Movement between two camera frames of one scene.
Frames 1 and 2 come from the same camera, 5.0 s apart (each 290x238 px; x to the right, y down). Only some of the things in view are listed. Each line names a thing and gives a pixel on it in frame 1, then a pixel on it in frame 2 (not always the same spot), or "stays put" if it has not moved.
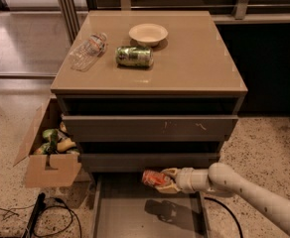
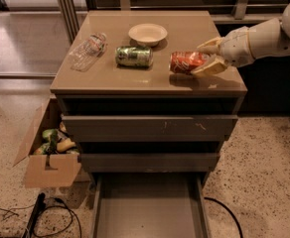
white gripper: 185,180 -> 236,47
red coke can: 152,178 -> 182,62
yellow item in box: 65,144 stays put
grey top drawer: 149,128 stays put
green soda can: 134,56 stays put
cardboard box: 69,169 stays put
